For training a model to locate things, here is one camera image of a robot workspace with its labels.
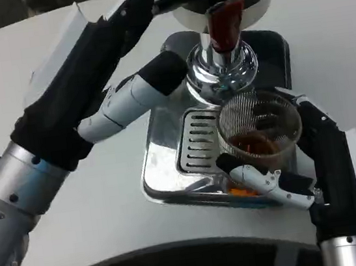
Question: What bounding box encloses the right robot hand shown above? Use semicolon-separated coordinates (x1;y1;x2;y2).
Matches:
207;75;356;260

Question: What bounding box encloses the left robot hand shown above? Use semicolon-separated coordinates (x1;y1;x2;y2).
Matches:
0;0;203;178

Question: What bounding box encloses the clear ribbed glass cup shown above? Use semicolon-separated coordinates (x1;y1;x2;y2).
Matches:
212;85;309;182

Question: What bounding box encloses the steel drip tray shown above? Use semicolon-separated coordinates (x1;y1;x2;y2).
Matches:
122;18;311;226

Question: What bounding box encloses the steel slotted drain grid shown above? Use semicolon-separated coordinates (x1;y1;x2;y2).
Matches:
170;103;232;176

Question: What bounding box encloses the red tap handle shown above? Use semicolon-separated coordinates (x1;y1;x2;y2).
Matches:
204;0;252;55

